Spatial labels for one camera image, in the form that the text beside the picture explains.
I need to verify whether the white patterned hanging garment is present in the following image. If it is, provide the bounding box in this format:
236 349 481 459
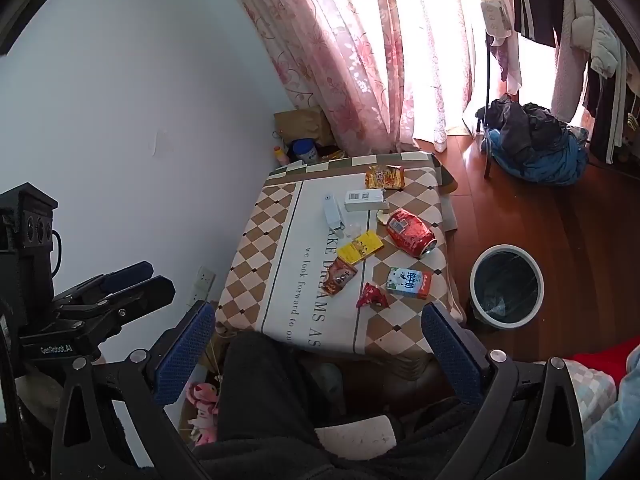
480 0 523 96

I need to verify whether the light blue cloth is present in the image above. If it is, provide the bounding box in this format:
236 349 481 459
582 345 640 480

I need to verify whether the pink plush toy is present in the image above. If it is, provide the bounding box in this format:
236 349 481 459
186 382 221 446

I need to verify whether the brown snack packet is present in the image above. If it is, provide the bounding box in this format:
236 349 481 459
321 256 359 296

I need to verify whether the pink floral curtain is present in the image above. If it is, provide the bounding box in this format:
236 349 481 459
220 0 523 153

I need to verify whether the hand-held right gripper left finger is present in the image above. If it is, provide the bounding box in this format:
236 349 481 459
50 300 217 480

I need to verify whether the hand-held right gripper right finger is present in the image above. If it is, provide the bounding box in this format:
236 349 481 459
421 301 587 480

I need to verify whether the dark striped hanging garment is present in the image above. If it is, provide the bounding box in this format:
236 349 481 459
510 0 568 48

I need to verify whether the red drink can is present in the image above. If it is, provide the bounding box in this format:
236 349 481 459
386 208 438 260

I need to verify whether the brown paper bag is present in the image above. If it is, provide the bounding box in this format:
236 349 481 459
274 106 333 147

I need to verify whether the red cloth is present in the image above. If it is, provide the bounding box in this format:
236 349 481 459
570 337 640 386

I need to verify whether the pink hanging robe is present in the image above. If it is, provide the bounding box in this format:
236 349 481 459
550 25 591 123

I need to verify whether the black clothes rack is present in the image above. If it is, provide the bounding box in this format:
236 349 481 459
475 0 496 179

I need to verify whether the checkered brown tablecloth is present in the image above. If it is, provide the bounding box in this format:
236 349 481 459
214 151 468 376

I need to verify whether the long white box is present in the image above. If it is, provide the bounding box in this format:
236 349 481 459
322 192 347 238

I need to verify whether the orange noodle packet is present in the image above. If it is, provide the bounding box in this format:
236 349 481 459
365 164 405 191

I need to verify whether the blue-lidded jar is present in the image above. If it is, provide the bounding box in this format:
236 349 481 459
291 139 321 164

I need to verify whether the white-rimmed trash bin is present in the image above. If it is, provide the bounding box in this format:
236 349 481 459
469 244 546 332

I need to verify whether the black jacket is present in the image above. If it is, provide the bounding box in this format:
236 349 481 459
482 95 576 166

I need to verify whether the white power strip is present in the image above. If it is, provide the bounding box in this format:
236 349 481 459
192 266 217 306

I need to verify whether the yellow snack packet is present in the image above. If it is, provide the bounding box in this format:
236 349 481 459
336 230 384 265

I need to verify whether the checkered pastel cushion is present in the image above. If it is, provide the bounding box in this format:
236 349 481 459
532 360 618 423

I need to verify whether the white puffy hanging jacket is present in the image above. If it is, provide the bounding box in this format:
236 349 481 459
572 0 621 79

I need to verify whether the red wrapper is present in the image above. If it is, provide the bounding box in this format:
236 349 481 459
356 282 390 309

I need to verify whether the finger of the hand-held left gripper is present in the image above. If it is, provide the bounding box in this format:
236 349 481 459
57 275 176 333
55 261 155 306

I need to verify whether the blue white red carton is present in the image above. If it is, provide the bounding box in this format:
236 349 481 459
386 267 433 299

